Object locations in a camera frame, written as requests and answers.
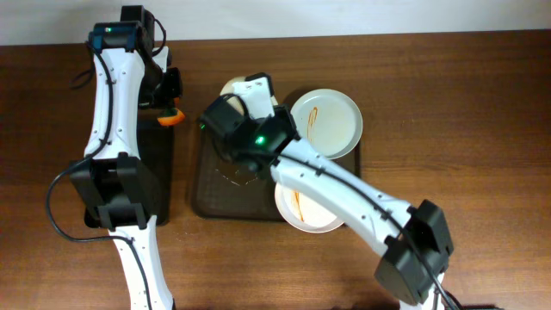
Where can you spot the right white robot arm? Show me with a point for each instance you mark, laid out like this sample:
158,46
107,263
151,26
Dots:
414,243

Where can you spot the white plate front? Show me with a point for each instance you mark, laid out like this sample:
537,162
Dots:
303,213

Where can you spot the white plate back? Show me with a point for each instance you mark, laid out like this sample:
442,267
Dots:
330,120

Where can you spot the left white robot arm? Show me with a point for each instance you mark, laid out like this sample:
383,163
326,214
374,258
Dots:
119,51

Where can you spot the brown serving tray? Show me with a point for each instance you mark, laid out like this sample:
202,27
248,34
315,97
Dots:
230,192

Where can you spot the white plate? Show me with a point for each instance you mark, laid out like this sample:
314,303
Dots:
233,99
303,213
330,120

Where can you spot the orange green sponge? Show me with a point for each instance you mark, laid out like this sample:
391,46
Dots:
171,115

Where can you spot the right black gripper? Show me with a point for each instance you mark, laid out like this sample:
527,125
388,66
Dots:
256,77

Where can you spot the black plastic tray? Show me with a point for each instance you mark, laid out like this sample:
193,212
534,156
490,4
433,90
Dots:
155,172

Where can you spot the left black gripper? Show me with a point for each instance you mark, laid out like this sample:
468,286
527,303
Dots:
170,86

